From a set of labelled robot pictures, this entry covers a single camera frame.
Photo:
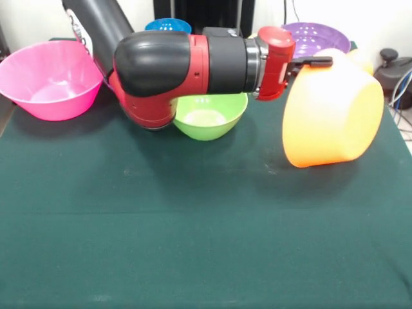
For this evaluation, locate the purple bowl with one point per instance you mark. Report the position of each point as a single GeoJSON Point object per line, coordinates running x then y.
{"type": "Point", "coordinates": [309, 35]}

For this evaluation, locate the grey base with black knob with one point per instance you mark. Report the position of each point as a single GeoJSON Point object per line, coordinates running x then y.
{"type": "Point", "coordinates": [391, 72]}

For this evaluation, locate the large pink bowl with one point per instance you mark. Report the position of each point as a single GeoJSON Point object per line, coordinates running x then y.
{"type": "Point", "coordinates": [48, 96]}

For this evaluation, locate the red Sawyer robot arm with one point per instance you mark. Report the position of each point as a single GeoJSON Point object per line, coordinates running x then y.
{"type": "Point", "coordinates": [154, 58]}

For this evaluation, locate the large orange bowl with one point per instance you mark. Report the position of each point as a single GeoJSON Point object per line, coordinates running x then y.
{"type": "Point", "coordinates": [331, 112]}

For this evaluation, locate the green bowl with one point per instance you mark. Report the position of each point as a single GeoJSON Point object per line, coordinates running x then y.
{"type": "Point", "coordinates": [209, 128]}

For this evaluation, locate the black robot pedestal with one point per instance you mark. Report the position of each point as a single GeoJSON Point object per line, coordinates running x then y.
{"type": "Point", "coordinates": [209, 13]}

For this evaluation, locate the small blue bowl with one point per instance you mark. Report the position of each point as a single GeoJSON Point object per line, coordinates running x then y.
{"type": "Point", "coordinates": [167, 25]}

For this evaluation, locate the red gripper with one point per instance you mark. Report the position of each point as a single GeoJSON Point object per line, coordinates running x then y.
{"type": "Point", "coordinates": [278, 64]}

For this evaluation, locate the dark green tablecloth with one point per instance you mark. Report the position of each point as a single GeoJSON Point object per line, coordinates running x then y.
{"type": "Point", "coordinates": [161, 225]}

